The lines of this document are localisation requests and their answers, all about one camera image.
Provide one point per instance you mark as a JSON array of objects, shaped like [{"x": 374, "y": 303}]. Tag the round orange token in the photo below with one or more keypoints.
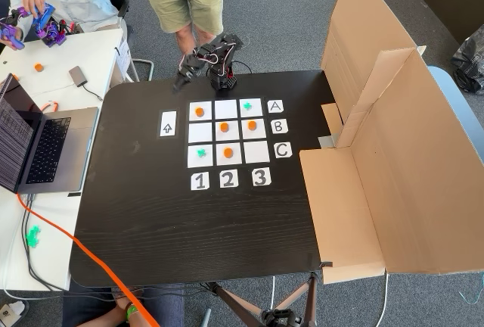
[
  {"x": 227, "y": 152},
  {"x": 252, "y": 125},
  {"x": 199, "y": 112},
  {"x": 38, "y": 66},
  {"x": 224, "y": 127}
]

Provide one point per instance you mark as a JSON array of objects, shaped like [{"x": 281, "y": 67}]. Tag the purple leader arm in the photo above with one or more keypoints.
[{"x": 47, "y": 28}]

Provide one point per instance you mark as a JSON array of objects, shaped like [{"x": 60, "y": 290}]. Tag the white paper grid square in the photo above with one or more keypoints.
[
  {"x": 207, "y": 105},
  {"x": 256, "y": 152},
  {"x": 236, "y": 160},
  {"x": 193, "y": 162},
  {"x": 200, "y": 133},
  {"x": 226, "y": 109},
  {"x": 257, "y": 113},
  {"x": 261, "y": 134},
  {"x": 233, "y": 137}
]

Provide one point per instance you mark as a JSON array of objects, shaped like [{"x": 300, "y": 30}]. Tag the green cross token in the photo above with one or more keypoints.
[
  {"x": 202, "y": 153},
  {"x": 247, "y": 106},
  {"x": 33, "y": 235}
]

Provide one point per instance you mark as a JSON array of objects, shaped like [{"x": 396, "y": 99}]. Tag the person's hand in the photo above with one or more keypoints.
[
  {"x": 34, "y": 1},
  {"x": 11, "y": 44}
]

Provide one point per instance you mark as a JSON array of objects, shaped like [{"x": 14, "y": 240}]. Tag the white sheet with arrow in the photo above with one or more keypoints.
[{"x": 168, "y": 124}]

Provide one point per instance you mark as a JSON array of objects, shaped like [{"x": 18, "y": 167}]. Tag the white sheet with letter A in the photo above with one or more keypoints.
[{"x": 275, "y": 106}]

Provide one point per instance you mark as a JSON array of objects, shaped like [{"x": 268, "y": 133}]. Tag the white sheet with number 1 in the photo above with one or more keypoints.
[{"x": 200, "y": 181}]

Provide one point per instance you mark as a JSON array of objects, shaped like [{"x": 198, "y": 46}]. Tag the white sheet with letter B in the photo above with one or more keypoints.
[{"x": 279, "y": 126}]

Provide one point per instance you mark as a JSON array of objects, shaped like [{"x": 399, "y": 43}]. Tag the white sheet with number 2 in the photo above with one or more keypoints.
[{"x": 228, "y": 179}]

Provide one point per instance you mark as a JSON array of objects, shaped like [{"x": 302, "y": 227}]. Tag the white sheet with letter C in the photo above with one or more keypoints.
[{"x": 283, "y": 150}]

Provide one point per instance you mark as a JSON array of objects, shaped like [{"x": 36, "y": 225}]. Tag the white sheet with number 3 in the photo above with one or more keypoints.
[{"x": 261, "y": 176}]

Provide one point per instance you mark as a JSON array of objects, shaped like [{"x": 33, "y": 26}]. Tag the grey laptop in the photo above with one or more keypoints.
[{"x": 56, "y": 149}]

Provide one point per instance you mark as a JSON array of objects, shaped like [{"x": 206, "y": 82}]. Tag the grey tape strip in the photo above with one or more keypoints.
[{"x": 327, "y": 141}]

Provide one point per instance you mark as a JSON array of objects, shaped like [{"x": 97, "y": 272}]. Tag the brown cardboard screen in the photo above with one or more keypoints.
[{"x": 416, "y": 172}]

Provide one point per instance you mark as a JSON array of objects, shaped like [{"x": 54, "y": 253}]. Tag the black plastic bag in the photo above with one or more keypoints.
[{"x": 470, "y": 62}]

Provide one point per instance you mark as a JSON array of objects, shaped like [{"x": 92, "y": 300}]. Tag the black camera tripod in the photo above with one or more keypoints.
[{"x": 264, "y": 310}]

